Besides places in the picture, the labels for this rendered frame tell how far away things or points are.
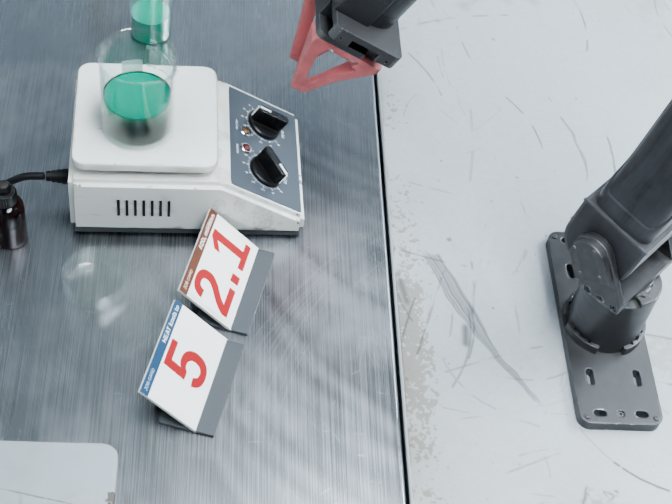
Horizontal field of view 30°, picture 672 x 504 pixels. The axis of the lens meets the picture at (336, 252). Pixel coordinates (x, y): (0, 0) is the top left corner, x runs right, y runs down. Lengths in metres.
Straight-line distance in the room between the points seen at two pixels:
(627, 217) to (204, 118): 0.36
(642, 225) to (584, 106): 0.34
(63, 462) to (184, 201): 0.24
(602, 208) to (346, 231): 0.25
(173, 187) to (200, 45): 0.26
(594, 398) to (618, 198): 0.18
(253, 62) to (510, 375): 0.42
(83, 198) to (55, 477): 0.24
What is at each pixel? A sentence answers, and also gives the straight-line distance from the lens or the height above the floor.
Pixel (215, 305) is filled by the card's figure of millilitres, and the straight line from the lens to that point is 1.03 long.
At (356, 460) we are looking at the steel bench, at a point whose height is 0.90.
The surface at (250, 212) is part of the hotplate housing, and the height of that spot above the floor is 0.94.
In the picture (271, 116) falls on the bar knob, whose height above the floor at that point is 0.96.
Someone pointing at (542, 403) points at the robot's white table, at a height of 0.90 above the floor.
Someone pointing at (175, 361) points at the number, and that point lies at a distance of 0.99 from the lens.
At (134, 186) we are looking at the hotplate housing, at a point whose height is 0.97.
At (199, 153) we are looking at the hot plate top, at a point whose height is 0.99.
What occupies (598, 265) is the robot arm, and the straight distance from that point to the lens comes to 0.99.
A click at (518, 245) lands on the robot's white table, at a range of 1.14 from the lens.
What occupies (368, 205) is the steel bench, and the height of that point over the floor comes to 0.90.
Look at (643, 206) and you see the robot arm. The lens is 0.96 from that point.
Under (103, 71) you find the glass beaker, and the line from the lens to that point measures 1.00.
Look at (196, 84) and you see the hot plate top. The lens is 1.10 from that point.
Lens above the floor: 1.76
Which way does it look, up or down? 51 degrees down
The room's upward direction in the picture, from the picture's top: 10 degrees clockwise
